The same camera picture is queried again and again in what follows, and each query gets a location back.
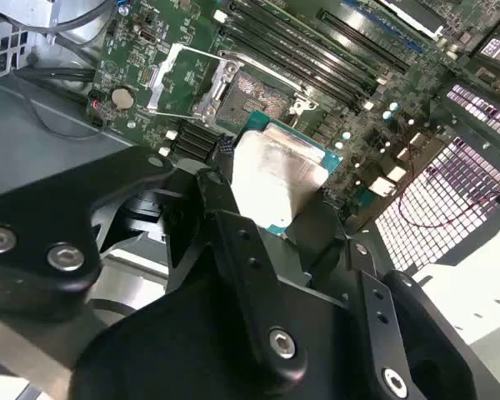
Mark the metal socket cover frame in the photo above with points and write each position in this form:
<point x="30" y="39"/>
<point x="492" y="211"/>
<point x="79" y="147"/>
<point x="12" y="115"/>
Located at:
<point x="158" y="85"/>

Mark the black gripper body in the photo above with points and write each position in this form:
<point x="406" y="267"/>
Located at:
<point x="171" y="354"/>

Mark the silver CPU green edge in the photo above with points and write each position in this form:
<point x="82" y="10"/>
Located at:
<point x="275" y="175"/>

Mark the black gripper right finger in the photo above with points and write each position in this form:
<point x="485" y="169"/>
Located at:
<point x="379" y="308"/>

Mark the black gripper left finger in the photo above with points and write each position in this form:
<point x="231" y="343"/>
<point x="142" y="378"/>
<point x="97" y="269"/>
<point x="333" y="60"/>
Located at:
<point x="37" y="233"/>

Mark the thin metal locking lever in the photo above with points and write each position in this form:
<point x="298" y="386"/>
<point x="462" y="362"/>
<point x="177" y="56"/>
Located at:
<point x="275" y="75"/>

